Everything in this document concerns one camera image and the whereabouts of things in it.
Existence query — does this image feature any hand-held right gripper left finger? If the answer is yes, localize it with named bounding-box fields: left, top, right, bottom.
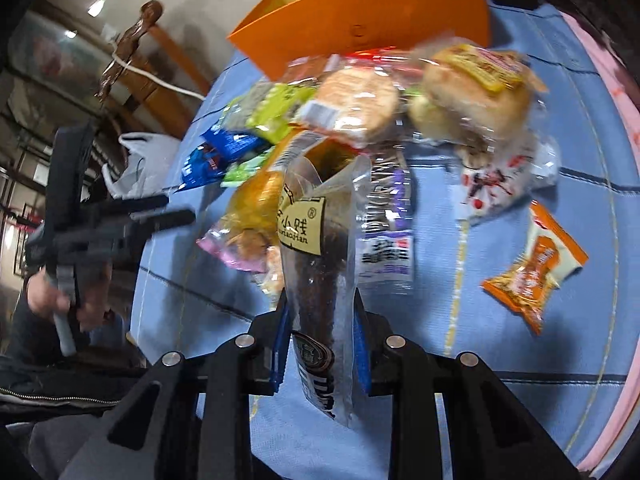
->
left=59, top=287, right=292, bottom=480

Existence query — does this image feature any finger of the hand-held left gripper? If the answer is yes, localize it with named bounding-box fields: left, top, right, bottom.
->
left=92, top=194, right=170, bottom=220
left=120, top=209, right=197, bottom=242

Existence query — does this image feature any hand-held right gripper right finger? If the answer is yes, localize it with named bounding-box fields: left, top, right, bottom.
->
left=351, top=287, right=583, bottom=480

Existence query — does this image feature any blue snack packet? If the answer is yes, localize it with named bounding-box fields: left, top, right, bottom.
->
left=182, top=127, right=273, bottom=188

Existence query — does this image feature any clear packet of dark snack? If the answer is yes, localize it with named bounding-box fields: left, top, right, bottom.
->
left=277, top=137, right=373, bottom=428

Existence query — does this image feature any olive green snack packet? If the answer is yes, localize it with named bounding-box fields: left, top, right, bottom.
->
left=222, top=82, right=313, bottom=143

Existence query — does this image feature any round rice cracker packet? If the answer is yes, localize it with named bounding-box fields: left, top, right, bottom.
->
left=287, top=52, right=416, bottom=148

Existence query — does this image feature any bun packet with yellow label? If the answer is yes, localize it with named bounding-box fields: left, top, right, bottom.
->
left=405, top=42, right=548, bottom=161

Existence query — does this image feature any orange cardboard box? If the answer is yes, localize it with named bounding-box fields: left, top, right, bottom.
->
left=227, top=0, right=491, bottom=81

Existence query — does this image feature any person's left forearm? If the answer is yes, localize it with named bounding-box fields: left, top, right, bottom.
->
left=0, top=302, right=58, bottom=366

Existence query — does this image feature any person's left hand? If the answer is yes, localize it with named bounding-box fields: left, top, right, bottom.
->
left=26, top=262, right=113, bottom=333

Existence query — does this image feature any white plastic bag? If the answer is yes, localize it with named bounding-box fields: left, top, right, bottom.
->
left=102, top=131, right=183, bottom=198

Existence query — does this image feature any yellow pastry packet pink edge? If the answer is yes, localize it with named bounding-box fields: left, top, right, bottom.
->
left=196, top=170, right=286, bottom=306

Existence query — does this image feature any clear packet with purple label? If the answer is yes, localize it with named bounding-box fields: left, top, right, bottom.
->
left=357, top=150, right=418, bottom=291

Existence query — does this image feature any framed picture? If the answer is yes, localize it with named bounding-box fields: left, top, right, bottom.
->
left=10, top=12, right=113, bottom=103

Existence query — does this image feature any carved wooden chair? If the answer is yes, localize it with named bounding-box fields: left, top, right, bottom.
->
left=95, top=0, right=211, bottom=121

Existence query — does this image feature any dark jacket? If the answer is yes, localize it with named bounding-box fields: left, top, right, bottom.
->
left=0, top=352, right=151, bottom=426

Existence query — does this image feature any orange and white snack packet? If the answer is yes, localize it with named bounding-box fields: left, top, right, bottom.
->
left=481, top=200, right=590, bottom=336

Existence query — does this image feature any clear packet with red print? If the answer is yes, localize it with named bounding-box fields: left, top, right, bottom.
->
left=457, top=135, right=561, bottom=218

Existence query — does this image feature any pink cloth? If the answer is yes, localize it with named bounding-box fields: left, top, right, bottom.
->
left=565, top=10, right=640, bottom=471

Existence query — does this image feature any white cable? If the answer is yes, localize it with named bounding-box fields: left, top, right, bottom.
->
left=112, top=52, right=206, bottom=101

